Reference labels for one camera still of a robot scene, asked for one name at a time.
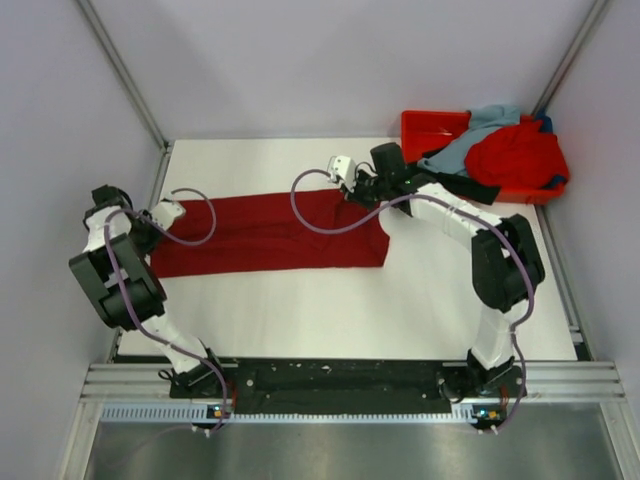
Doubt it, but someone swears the dark red t shirt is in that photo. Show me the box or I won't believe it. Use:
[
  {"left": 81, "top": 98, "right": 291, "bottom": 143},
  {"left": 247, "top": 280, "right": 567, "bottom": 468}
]
[{"left": 151, "top": 193, "right": 390, "bottom": 278}]

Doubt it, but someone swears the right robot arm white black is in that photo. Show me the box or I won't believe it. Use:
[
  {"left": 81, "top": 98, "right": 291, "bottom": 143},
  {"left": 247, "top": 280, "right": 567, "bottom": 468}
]
[{"left": 328, "top": 142, "right": 545, "bottom": 403}]

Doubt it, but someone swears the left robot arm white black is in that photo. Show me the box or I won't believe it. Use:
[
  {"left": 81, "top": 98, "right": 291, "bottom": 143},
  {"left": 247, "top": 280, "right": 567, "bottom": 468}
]
[{"left": 68, "top": 185, "right": 228, "bottom": 399}]

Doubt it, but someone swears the red plastic bin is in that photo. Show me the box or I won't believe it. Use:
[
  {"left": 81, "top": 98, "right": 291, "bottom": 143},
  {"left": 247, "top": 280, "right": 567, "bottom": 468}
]
[{"left": 400, "top": 110, "right": 568, "bottom": 205}]

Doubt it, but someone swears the light blue t shirt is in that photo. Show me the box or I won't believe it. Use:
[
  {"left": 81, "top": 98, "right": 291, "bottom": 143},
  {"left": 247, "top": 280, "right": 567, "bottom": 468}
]
[{"left": 417, "top": 105, "right": 521, "bottom": 178}]

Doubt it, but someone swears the black t shirt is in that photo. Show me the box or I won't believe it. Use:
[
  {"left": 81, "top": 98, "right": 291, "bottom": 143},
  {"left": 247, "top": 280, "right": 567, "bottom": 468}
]
[{"left": 407, "top": 162, "right": 501, "bottom": 205}]

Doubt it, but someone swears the bright red t shirt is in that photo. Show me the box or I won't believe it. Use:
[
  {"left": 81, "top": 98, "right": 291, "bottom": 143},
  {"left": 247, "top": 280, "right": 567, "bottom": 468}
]
[{"left": 465, "top": 120, "right": 570, "bottom": 189}]

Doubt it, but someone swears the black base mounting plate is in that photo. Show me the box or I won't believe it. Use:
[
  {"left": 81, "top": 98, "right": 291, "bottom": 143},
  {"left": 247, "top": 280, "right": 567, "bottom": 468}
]
[{"left": 158, "top": 358, "right": 524, "bottom": 415}]

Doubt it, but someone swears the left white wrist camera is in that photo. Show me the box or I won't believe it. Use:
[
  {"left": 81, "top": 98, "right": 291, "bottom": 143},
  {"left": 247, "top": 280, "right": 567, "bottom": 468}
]
[{"left": 149, "top": 199, "right": 186, "bottom": 233}]

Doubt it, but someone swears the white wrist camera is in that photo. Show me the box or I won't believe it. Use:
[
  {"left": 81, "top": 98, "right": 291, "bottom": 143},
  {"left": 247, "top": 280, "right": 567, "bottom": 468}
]
[
  {"left": 149, "top": 199, "right": 186, "bottom": 233},
  {"left": 327, "top": 155, "right": 356, "bottom": 192}
]

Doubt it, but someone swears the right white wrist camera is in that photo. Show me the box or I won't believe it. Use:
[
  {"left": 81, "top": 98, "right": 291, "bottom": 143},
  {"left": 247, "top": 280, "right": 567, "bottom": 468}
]
[{"left": 327, "top": 155, "right": 356, "bottom": 192}]

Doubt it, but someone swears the left aluminium corner post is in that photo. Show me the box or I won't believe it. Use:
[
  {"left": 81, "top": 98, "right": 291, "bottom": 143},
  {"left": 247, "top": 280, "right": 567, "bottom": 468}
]
[{"left": 74, "top": 0, "right": 168, "bottom": 151}]

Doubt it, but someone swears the aluminium corner post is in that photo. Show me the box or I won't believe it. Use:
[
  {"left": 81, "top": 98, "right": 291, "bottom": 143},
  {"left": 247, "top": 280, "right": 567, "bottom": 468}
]
[
  {"left": 74, "top": 0, "right": 168, "bottom": 151},
  {"left": 531, "top": 0, "right": 613, "bottom": 116}
]

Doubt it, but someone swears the grey slotted cable duct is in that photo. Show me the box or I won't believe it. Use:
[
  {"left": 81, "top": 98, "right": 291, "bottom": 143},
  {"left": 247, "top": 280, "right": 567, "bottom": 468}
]
[{"left": 101, "top": 403, "right": 498, "bottom": 425}]

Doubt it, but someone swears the right aluminium side rail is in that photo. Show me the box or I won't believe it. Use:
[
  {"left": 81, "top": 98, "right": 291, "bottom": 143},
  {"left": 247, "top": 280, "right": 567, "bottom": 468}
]
[{"left": 535, "top": 205, "right": 595, "bottom": 361}]

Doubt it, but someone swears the right aluminium corner post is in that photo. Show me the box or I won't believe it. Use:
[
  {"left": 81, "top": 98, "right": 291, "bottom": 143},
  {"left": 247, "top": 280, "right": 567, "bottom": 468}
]
[{"left": 531, "top": 0, "right": 613, "bottom": 116}]

